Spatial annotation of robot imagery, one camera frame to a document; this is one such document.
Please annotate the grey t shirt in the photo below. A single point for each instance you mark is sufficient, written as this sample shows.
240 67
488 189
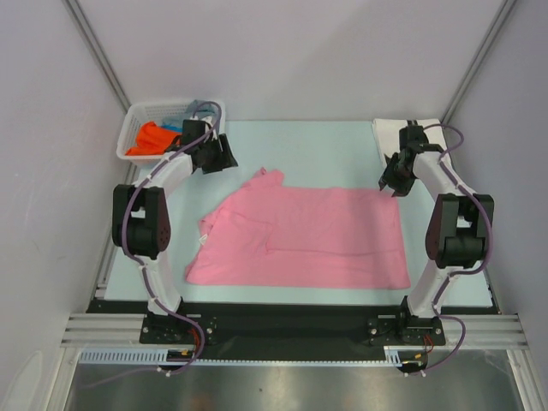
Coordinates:
197 106

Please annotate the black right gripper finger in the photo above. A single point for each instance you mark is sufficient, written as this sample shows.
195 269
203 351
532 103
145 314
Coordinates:
401 190
385 180

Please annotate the blue t shirt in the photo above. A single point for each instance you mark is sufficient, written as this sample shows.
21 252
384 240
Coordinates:
173 125

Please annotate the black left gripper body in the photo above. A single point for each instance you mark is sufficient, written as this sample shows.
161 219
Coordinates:
211 151

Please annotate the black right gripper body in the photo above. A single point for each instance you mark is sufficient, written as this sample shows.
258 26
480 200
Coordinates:
399 173

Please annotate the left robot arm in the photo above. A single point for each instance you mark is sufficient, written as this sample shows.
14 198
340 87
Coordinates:
141 222

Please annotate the left slotted cable duct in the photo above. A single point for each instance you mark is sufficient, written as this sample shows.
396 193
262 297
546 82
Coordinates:
139 356

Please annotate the folded white printed t shirt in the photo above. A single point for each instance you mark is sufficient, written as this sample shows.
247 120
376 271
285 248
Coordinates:
386 133

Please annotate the aluminium frame rail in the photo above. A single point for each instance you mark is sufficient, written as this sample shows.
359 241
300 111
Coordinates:
99 330

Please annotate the orange t shirt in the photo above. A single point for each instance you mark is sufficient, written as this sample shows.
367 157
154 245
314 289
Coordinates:
152 140

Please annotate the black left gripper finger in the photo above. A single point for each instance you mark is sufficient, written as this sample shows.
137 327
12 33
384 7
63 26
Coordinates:
228 159
213 168

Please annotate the pink t shirt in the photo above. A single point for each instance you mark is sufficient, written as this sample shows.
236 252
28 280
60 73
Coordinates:
267 234

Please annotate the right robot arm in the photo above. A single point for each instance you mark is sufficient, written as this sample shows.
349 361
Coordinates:
458 238

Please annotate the white perforated plastic basket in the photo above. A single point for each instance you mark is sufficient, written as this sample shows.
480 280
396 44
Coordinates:
155 111

